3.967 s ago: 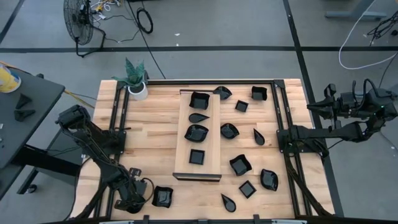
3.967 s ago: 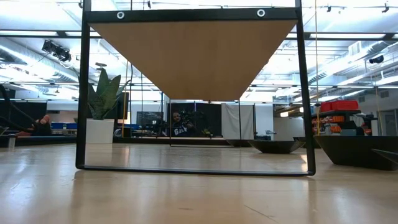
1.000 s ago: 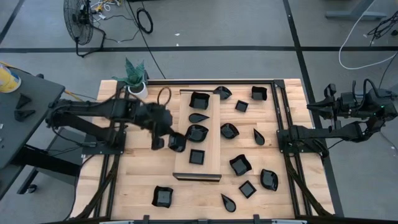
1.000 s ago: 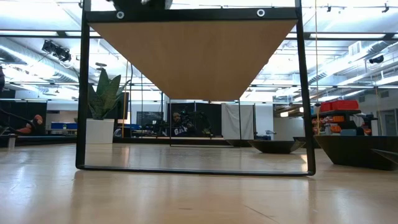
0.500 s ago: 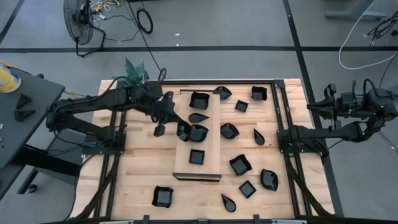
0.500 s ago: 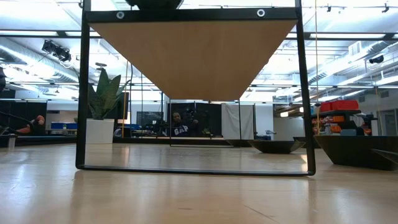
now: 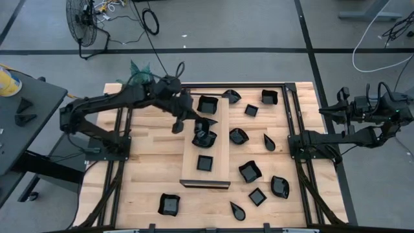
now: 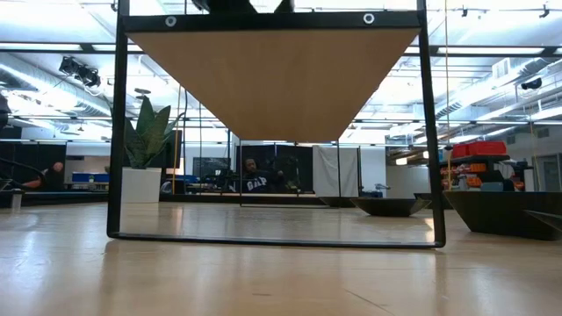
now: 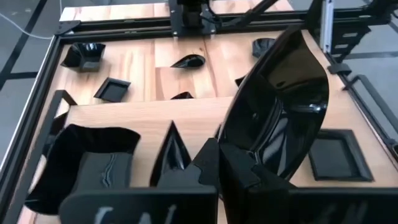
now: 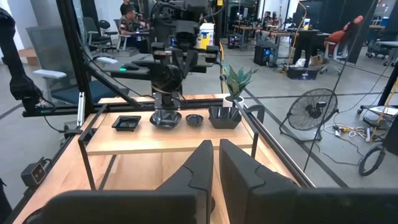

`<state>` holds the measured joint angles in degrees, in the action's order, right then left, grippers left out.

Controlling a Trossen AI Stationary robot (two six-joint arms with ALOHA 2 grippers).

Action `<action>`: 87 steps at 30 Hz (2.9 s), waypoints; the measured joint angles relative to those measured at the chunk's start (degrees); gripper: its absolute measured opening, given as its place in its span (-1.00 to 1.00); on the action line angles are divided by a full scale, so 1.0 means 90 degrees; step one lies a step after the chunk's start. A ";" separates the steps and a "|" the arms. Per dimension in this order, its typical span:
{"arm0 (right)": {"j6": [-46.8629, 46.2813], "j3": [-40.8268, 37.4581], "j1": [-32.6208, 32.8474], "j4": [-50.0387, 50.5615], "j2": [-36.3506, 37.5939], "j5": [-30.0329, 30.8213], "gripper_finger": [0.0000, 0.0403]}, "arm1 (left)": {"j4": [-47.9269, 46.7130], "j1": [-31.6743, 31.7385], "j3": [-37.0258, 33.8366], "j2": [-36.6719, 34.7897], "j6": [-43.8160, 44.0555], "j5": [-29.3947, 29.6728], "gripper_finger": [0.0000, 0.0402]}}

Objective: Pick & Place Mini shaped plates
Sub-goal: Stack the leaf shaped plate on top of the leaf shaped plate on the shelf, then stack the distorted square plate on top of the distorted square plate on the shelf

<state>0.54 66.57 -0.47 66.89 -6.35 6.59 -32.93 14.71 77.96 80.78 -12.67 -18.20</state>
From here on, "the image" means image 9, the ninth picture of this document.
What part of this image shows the long wooden tray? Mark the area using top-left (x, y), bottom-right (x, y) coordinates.
top-left (0, 89), bottom-right (398, 224)

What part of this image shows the black teardrop plate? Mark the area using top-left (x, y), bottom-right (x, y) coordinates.
top-left (170, 54), bottom-right (206, 70)
top-left (149, 120), bottom-right (192, 187)

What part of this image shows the black aluminium table frame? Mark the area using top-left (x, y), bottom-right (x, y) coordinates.
top-left (0, 0), bottom-right (398, 187)

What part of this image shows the white floor cable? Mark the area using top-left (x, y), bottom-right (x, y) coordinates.
top-left (0, 12), bottom-right (54, 40)

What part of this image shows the silver aluminium bar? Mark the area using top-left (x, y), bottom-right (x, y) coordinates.
top-left (320, 0), bottom-right (335, 54)

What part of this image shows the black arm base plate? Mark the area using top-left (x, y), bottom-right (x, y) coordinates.
top-left (169, 0), bottom-right (218, 37)

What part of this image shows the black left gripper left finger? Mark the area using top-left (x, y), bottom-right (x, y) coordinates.
top-left (58, 138), bottom-right (220, 224)

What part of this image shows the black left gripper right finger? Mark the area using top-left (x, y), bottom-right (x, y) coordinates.
top-left (219, 142), bottom-right (398, 224)

